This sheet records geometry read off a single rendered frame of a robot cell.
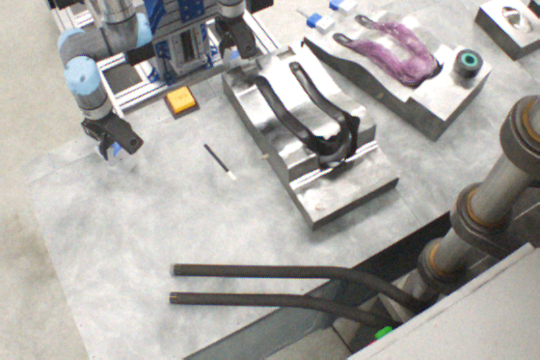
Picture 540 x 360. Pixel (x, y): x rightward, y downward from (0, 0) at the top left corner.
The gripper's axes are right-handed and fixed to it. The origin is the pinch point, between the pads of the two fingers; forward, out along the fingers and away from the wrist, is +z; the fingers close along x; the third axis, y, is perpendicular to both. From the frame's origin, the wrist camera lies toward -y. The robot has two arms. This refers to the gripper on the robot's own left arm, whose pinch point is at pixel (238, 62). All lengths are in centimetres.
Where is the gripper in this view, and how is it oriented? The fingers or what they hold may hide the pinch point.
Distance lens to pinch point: 163.7
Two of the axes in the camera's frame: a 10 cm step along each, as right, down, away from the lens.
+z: 0.1, 5.0, 8.7
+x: -8.9, 3.9, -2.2
